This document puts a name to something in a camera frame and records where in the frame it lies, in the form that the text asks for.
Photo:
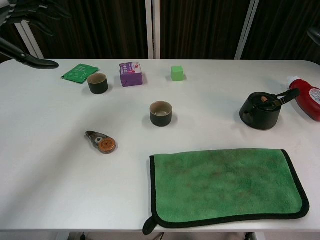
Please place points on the green cloth black trim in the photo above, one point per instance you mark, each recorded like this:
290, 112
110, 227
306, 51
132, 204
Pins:
225, 185

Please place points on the purple small box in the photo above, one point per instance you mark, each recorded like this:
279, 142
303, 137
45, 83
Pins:
132, 78

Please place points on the red squeeze bottle white cap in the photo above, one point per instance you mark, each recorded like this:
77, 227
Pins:
308, 100

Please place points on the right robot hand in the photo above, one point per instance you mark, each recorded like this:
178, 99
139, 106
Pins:
315, 33

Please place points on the black teapot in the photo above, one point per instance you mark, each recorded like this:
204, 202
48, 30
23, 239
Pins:
260, 115

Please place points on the white partition post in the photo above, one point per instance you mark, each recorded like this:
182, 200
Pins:
246, 30
152, 30
31, 42

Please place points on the green foil packet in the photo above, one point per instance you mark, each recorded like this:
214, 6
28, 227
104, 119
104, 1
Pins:
77, 73

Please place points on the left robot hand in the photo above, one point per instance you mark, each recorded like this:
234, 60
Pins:
37, 62

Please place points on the light green cube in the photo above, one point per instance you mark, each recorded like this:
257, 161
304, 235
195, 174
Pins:
177, 73

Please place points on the orange correction tape dispenser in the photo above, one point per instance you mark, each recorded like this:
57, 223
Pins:
105, 145

